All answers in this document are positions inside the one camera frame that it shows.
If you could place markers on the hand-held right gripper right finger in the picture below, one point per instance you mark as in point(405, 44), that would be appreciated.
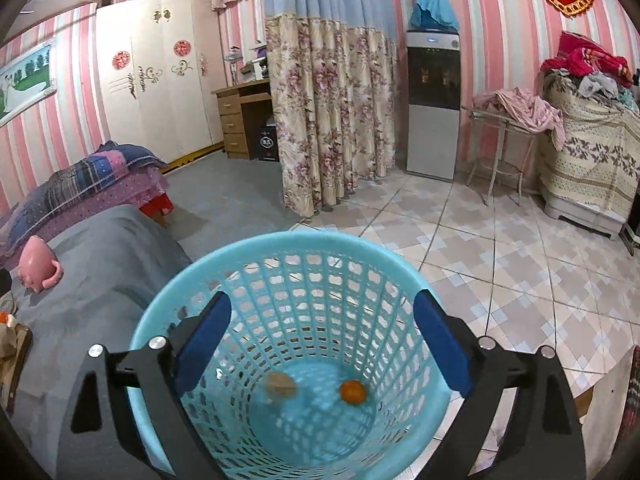
point(442, 345)

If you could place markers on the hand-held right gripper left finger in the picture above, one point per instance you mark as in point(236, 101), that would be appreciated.
point(202, 345)

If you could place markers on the brown paper ball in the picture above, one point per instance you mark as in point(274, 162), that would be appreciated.
point(281, 386)

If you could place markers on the light blue plastic basket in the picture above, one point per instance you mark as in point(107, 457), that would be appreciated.
point(310, 249)

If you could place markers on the bed with purple bedspread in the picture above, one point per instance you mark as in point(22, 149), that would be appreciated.
point(125, 190)

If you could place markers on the light wooden panel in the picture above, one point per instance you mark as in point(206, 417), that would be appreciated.
point(612, 410)

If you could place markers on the pink pig mug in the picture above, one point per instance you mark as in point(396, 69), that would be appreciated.
point(35, 265)

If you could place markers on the wooden tray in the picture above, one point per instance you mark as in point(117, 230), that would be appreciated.
point(15, 360)

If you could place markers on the blue plaid quilt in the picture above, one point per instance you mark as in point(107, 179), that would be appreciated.
point(90, 170)

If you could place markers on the black box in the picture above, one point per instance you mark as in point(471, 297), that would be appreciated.
point(267, 142)

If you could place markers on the wooden desk with drawers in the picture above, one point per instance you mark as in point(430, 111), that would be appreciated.
point(240, 115)

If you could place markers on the grey water dispenser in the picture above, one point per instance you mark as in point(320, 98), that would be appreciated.
point(432, 105)

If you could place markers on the cabinet under patterned cloth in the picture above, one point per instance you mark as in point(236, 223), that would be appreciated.
point(590, 150)

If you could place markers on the pink cloth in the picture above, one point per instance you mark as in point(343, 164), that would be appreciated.
point(525, 105)

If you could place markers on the floral curtain with blue band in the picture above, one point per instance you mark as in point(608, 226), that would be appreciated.
point(325, 100)

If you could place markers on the white wardrobe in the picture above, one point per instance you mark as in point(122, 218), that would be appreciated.
point(150, 70)

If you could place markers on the white printer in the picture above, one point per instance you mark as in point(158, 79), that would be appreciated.
point(252, 67)

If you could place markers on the red blanket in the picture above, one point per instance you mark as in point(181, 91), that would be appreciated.
point(590, 57)

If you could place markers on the blue cloth cover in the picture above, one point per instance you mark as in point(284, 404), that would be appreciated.
point(434, 10)

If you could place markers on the framed landscape wall picture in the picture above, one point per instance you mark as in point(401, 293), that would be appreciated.
point(25, 80)

